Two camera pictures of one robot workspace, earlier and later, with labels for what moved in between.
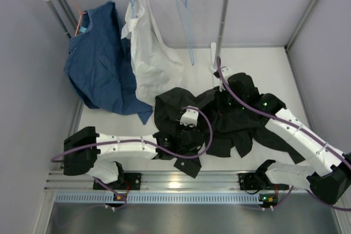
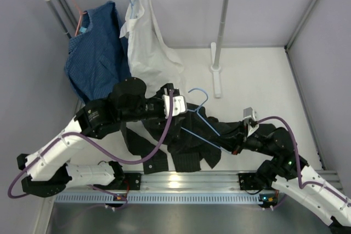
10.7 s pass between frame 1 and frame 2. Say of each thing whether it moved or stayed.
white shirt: stayed
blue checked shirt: stayed
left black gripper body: moved
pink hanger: stayed
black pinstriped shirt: moved
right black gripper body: moved
